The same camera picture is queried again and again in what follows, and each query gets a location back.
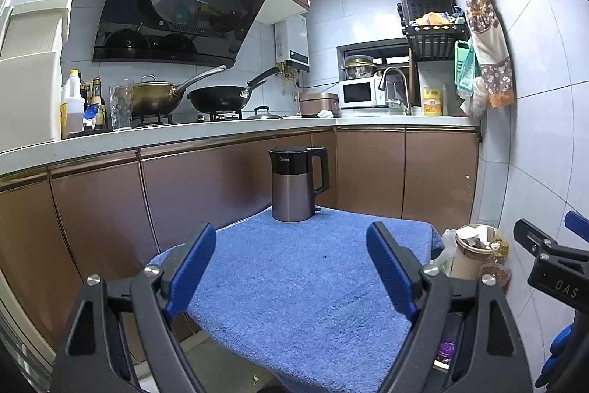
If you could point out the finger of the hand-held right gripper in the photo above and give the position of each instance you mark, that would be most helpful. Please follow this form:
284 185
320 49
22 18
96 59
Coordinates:
579 225
534 236

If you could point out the brown kitchen base cabinet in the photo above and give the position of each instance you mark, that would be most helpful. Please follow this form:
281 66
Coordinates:
207 190

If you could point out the golden wok with lid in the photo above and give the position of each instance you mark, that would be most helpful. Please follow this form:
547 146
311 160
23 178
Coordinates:
152 98

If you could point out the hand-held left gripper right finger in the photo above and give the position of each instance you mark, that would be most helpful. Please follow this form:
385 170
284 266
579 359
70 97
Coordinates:
389 268

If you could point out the white plastic bin bag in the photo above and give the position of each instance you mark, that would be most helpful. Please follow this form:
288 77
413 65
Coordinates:
442 257

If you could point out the floral apron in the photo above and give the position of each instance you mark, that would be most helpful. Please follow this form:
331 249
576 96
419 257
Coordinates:
490 52

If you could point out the steel pot lid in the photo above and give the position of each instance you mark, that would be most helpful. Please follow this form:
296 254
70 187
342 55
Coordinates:
263 114

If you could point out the brown rice cooker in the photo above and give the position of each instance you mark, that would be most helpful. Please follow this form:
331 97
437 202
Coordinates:
320 103

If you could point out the black wall dish rack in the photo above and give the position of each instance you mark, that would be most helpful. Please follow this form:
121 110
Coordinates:
432 38

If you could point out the gas stove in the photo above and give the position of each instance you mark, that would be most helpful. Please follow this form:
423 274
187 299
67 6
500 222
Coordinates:
221 116

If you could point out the black wok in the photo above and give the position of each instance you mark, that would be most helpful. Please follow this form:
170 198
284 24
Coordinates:
216 98

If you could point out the white oil bottle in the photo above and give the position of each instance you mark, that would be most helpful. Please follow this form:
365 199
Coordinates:
72 107

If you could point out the steel pot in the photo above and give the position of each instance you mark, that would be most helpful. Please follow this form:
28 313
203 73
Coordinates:
359 68

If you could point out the yellow detergent bottle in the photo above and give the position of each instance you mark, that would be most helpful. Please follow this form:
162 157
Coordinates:
433 103

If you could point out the brown plastic bottle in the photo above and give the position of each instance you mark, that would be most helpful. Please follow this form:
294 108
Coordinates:
499 268

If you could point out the white microwave oven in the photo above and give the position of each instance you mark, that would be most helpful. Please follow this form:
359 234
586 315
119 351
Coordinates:
359 93

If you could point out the small white cloth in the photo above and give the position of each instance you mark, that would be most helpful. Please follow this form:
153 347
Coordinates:
325 114

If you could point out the purple plastic cup lid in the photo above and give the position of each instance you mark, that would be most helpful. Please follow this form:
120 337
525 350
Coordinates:
445 349

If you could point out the clear glass tumbler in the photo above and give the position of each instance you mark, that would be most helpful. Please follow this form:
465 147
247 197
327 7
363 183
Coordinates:
121 107

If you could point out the bin with plastic bag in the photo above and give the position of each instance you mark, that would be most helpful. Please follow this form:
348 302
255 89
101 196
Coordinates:
467 259

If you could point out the person's right hand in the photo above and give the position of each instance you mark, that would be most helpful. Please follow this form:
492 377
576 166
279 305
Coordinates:
559 351

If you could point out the white water heater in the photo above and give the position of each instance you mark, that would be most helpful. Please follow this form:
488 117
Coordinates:
292 38

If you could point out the grey and black electric kettle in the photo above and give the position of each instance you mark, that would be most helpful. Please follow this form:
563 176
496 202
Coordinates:
290 199

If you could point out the dark bottle with blue label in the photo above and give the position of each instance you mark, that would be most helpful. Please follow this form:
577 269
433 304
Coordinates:
97 107

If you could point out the dark sauce bottle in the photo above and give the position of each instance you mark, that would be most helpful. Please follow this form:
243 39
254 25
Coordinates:
85 91

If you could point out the chrome kitchen faucet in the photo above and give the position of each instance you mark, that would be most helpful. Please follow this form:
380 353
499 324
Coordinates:
405 98

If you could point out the blue fluffy towel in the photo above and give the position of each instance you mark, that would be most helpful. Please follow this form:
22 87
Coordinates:
299 282

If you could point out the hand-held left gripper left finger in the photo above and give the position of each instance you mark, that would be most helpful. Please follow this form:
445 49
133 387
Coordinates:
193 268

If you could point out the black range hood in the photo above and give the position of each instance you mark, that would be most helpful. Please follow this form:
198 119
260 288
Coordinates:
138 6

